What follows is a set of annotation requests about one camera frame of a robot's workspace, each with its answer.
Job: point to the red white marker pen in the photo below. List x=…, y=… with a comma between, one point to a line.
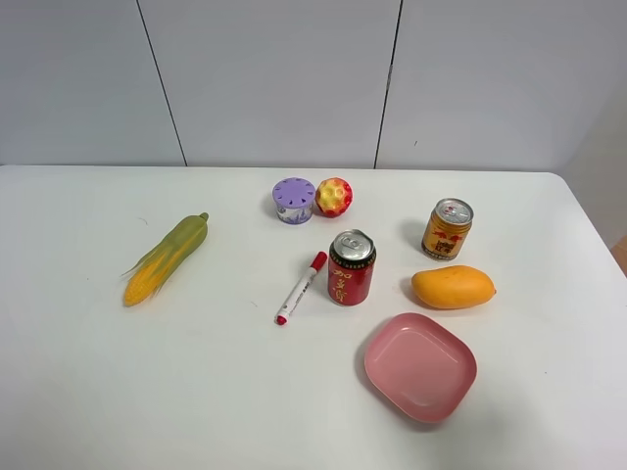
x=289, y=305

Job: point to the purple lidded round container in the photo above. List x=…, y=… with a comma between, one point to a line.
x=294, y=200

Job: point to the red herbal tea can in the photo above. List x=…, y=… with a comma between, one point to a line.
x=351, y=260

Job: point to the red yellow dimpled ball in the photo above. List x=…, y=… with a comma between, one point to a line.
x=333, y=196

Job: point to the gold energy drink can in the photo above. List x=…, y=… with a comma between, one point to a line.
x=447, y=229

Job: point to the toy corn cob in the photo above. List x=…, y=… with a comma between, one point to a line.
x=153, y=270

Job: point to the yellow mango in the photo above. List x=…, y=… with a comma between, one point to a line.
x=453, y=287

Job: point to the pink plastic plate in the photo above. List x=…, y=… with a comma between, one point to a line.
x=420, y=367

